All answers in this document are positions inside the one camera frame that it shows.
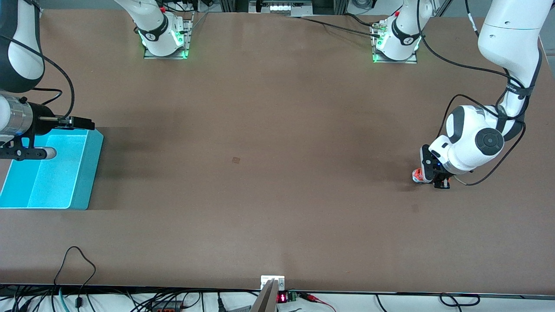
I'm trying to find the turquoise plastic box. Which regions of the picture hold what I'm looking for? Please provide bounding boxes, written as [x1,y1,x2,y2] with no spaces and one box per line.
[0,123,104,210]

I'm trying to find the white device with slots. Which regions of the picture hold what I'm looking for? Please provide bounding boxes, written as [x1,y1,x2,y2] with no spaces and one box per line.
[269,2,313,13]

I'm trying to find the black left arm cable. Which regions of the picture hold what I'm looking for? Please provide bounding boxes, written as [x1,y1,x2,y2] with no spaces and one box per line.
[416,0,527,187]

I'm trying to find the black right camera bracket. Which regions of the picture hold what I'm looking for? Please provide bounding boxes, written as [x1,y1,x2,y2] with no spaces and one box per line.
[0,135,47,161]

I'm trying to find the black coiled cable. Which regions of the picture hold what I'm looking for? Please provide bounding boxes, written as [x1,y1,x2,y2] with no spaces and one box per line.
[439,293,481,307]

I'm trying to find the aluminium frame leg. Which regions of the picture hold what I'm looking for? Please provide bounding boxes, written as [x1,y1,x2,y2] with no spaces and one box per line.
[434,0,454,18]

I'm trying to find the black base cable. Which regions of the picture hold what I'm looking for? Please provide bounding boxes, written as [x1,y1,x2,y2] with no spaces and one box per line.
[286,16,381,38]
[344,13,379,27]

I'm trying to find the thin black looped cable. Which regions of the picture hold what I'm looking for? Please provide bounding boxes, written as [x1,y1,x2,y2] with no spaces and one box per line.
[54,246,97,309]

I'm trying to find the dark metal frame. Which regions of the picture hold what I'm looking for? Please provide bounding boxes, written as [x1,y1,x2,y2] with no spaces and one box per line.
[219,0,349,17]

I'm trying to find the red clip lead wires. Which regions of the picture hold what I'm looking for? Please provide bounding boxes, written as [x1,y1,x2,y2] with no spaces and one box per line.
[298,292,336,312]

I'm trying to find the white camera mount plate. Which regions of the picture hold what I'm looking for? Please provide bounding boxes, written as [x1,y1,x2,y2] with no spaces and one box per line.
[261,275,285,290]

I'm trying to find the grey camera mount bar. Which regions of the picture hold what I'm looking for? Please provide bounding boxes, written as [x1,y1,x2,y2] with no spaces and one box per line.
[251,279,278,312]

